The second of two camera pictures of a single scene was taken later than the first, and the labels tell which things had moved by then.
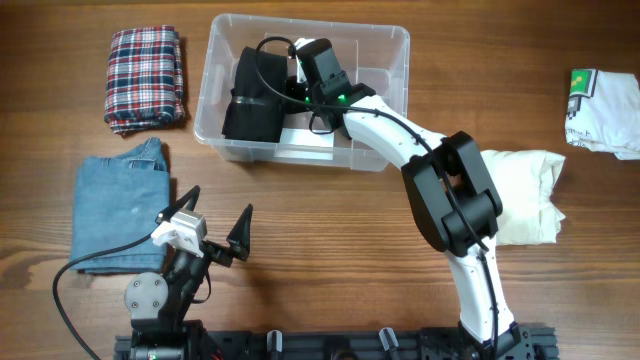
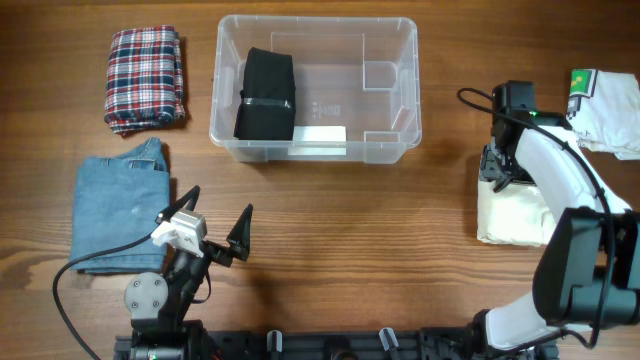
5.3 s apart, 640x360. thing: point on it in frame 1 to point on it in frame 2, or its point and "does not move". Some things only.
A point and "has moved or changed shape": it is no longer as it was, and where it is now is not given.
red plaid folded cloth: [145, 80] does not move
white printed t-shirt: [603, 112] does not move
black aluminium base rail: [511, 342] does not move
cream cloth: [524, 181] does not move
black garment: [255, 109] has moved or changed shape
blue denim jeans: [117, 198] does not move
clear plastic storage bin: [376, 55] has moved or changed shape
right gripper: [292, 90] to [488, 167]
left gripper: [238, 239] does not move
